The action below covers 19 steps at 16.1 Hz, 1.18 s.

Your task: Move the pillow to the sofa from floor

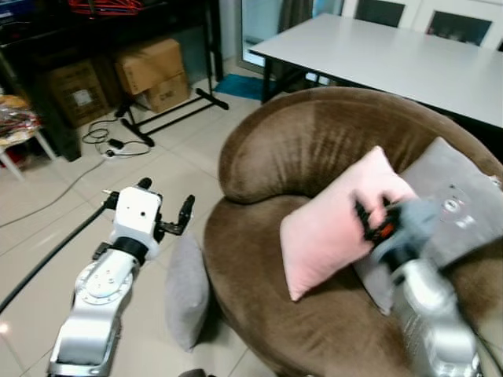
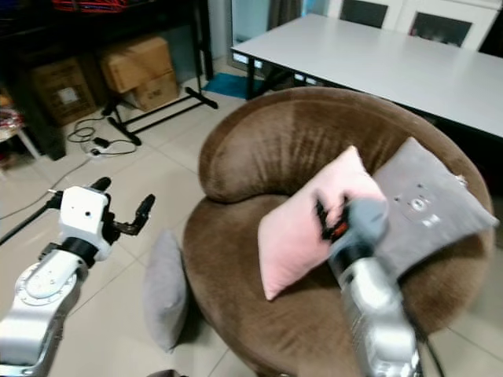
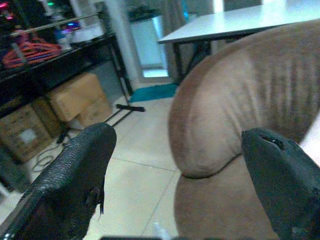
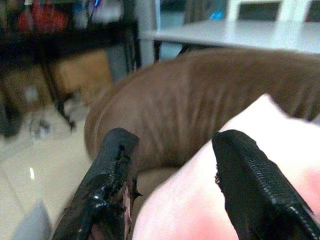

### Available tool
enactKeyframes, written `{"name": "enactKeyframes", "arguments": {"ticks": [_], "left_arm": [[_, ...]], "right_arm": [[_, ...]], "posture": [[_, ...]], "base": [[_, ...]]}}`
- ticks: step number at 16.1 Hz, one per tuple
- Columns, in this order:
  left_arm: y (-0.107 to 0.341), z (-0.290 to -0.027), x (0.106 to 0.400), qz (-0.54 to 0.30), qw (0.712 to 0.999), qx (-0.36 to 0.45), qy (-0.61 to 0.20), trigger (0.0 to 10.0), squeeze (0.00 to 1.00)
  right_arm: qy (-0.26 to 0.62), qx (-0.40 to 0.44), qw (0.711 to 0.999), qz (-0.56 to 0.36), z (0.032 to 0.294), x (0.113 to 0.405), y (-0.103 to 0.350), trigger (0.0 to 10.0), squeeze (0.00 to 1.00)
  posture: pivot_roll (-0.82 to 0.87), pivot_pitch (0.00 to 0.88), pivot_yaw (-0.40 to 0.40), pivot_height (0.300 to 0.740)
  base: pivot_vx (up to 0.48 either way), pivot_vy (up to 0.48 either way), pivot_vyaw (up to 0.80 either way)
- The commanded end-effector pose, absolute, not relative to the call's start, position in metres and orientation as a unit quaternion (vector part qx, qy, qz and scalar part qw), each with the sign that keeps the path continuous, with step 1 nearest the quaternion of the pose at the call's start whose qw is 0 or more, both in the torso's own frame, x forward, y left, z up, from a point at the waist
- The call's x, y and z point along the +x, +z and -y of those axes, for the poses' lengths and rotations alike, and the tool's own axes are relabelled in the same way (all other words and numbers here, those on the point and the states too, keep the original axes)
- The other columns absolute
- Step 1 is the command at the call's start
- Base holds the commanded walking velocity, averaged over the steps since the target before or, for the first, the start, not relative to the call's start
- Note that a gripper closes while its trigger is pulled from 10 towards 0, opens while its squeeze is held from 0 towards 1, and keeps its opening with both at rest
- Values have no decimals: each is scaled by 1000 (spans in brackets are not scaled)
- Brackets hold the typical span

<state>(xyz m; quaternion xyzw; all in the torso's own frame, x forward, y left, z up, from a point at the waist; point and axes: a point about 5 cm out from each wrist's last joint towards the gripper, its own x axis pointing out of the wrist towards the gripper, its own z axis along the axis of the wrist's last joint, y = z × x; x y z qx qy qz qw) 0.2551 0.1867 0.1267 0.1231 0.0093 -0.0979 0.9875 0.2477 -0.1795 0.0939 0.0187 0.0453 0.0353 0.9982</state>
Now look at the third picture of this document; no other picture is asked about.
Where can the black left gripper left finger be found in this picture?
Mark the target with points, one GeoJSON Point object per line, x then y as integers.
{"type": "Point", "coordinates": [70, 175]}

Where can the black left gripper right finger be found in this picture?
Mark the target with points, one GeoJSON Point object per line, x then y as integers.
{"type": "Point", "coordinates": [282, 175]}

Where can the brown fabric sofa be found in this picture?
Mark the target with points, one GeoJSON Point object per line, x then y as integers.
{"type": "Point", "coordinates": [240, 125]}

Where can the teal floor mat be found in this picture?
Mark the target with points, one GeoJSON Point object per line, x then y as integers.
{"type": "Point", "coordinates": [153, 92]}

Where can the printed cardboard box white label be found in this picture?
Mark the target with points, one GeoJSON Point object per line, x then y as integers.
{"type": "Point", "coordinates": [23, 130]}

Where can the large brown cardboard box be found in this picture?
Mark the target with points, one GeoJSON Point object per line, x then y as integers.
{"type": "Point", "coordinates": [78, 98]}

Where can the black garment rack stand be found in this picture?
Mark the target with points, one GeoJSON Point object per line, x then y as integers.
{"type": "Point", "coordinates": [120, 82]}

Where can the black metal shelf rack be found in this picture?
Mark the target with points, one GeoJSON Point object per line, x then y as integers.
{"type": "Point", "coordinates": [57, 62]}

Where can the red plastic clothes hangers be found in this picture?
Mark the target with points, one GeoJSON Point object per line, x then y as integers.
{"type": "Point", "coordinates": [30, 51]}

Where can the white table with black legs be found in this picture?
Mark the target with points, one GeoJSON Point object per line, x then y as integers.
{"type": "Point", "coordinates": [232, 22]}

